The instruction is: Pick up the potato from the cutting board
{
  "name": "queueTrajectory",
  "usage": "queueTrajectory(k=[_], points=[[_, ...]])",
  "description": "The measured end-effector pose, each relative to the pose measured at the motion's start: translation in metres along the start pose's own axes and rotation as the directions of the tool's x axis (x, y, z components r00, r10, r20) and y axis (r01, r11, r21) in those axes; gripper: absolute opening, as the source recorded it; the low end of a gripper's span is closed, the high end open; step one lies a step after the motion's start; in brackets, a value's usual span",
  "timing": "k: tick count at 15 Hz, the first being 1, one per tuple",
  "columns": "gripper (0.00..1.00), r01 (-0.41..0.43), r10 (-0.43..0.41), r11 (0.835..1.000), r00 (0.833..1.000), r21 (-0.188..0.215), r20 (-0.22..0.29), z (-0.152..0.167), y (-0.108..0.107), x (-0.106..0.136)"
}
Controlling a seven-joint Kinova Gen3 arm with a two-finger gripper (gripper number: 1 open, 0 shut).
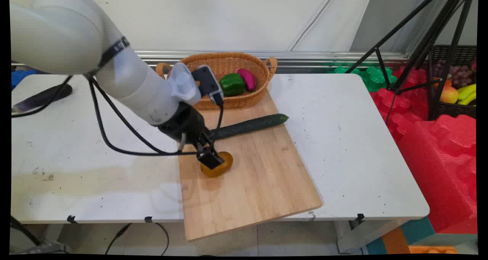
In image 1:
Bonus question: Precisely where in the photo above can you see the yellow red toy mango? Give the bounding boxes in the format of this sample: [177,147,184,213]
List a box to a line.
[440,86,459,104]

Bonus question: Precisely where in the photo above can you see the black strap on arm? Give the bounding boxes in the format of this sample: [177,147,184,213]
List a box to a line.
[97,37,130,68]

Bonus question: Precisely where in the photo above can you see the green toy bell pepper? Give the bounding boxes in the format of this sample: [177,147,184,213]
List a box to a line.
[219,73,246,97]

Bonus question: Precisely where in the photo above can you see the purple toy grapes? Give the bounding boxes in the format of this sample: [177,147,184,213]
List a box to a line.
[433,60,475,88]

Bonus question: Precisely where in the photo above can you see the black cable under table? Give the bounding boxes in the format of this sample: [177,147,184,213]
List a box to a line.
[105,223,169,256]

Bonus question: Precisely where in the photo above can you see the black camera cable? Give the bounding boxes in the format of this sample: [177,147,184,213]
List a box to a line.
[11,74,225,156]

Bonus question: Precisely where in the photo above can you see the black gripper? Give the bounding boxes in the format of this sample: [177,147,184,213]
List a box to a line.
[157,102,225,170]

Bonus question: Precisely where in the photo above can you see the grey table leg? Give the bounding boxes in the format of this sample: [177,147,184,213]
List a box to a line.
[335,218,405,253]

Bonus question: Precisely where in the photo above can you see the yellow toy bell pepper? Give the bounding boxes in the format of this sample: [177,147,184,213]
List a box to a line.
[201,151,233,178]

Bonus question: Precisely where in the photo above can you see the green foam mat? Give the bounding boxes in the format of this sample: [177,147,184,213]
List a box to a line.
[328,66,398,92]

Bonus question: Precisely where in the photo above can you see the black plastic crate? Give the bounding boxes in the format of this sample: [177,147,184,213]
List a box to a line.
[427,45,477,120]

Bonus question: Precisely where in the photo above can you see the teal and orange mat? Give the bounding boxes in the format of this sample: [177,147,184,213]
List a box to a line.
[366,216,435,255]

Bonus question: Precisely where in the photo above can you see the wooden cutting board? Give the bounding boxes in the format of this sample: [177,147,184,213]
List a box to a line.
[178,87,323,241]

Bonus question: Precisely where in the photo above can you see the woven wicker basket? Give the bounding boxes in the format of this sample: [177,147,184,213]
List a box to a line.
[156,52,278,110]

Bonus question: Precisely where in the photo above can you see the green toy cucumber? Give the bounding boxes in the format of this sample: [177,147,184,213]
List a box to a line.
[208,114,289,140]

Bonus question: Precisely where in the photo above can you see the black tripod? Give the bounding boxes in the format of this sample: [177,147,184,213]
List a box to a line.
[345,0,475,121]

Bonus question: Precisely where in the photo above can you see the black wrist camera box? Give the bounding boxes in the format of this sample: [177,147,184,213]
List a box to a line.
[191,65,225,107]

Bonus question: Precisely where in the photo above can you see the dark purple long eggplant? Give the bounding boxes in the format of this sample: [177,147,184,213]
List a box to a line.
[11,83,73,114]

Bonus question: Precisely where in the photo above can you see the red foam mat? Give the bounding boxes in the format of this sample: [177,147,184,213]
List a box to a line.
[370,67,429,142]
[396,114,477,234]

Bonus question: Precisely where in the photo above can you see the yellow green banana bunch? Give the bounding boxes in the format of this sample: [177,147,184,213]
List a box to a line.
[457,84,477,106]

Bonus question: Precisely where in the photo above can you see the aluminium wall rail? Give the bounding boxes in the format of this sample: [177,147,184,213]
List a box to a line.
[11,50,410,68]

